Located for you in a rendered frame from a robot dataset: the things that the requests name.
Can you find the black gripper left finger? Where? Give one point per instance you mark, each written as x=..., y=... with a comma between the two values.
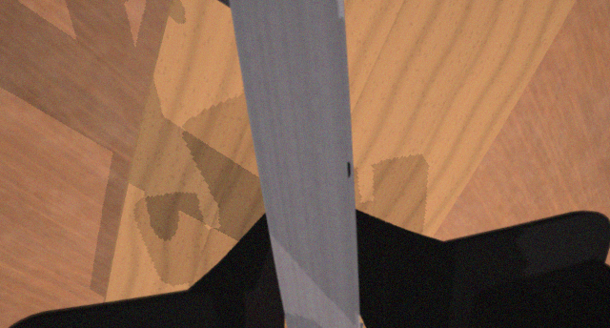
x=240, y=291

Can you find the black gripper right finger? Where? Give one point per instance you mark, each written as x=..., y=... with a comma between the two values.
x=410, y=280

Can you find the light brown wooden board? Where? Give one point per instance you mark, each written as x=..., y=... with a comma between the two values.
x=431, y=84

